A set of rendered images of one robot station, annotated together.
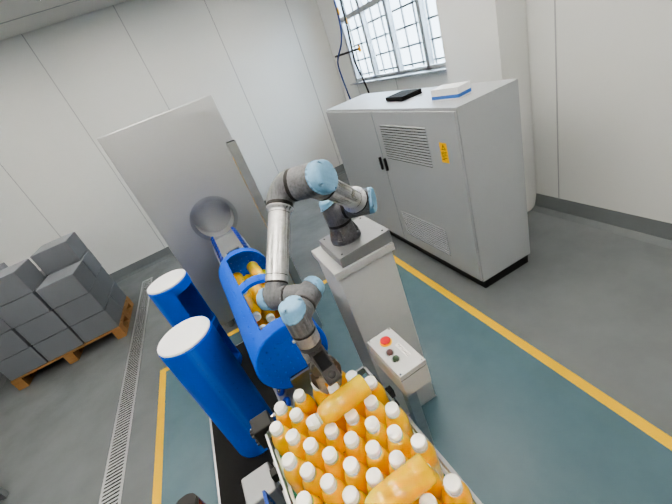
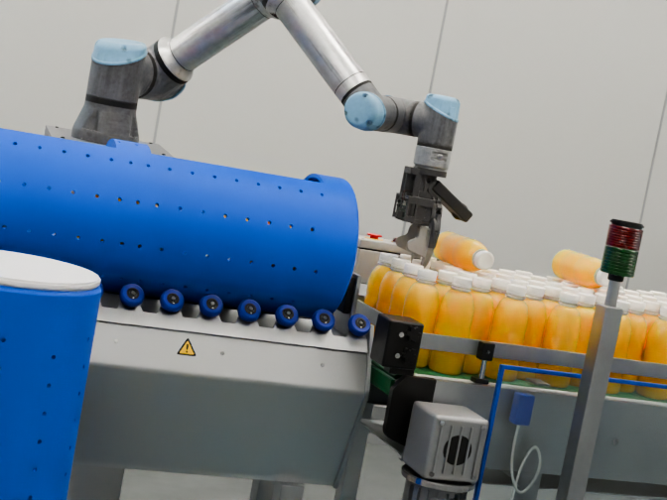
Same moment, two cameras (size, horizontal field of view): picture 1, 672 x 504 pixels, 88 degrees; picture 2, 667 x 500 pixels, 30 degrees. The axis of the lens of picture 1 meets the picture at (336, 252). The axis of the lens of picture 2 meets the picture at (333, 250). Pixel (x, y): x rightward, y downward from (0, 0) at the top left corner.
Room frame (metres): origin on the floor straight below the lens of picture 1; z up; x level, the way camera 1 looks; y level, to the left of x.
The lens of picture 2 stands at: (1.14, 2.77, 1.32)
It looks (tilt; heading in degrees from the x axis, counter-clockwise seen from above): 5 degrees down; 267
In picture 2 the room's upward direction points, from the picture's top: 11 degrees clockwise
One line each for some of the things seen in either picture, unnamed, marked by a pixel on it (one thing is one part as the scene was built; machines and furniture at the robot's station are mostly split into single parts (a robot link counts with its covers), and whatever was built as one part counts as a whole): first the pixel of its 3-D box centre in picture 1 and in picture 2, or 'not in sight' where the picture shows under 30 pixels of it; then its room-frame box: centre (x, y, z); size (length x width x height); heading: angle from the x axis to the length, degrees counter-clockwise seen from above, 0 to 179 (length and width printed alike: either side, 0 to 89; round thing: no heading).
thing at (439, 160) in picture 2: (305, 337); (432, 159); (0.81, 0.18, 1.30); 0.08 x 0.08 x 0.05
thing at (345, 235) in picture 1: (342, 228); (108, 119); (1.52, -0.07, 1.25); 0.15 x 0.15 x 0.10
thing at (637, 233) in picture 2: not in sight; (623, 237); (0.48, 0.51, 1.23); 0.06 x 0.06 x 0.04
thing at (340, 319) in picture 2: (307, 382); (342, 301); (0.95, 0.28, 0.99); 0.10 x 0.02 x 0.12; 106
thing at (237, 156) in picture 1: (281, 247); not in sight; (2.47, 0.38, 0.85); 0.06 x 0.06 x 1.70; 16
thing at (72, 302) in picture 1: (48, 306); not in sight; (3.87, 3.34, 0.59); 1.20 x 0.80 x 1.19; 104
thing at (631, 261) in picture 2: not in sight; (618, 261); (0.48, 0.51, 1.18); 0.06 x 0.06 x 0.05
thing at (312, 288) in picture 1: (304, 295); (392, 114); (0.91, 0.14, 1.38); 0.11 x 0.11 x 0.08; 61
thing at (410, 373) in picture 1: (397, 360); (389, 262); (0.83, -0.06, 1.05); 0.20 x 0.10 x 0.10; 16
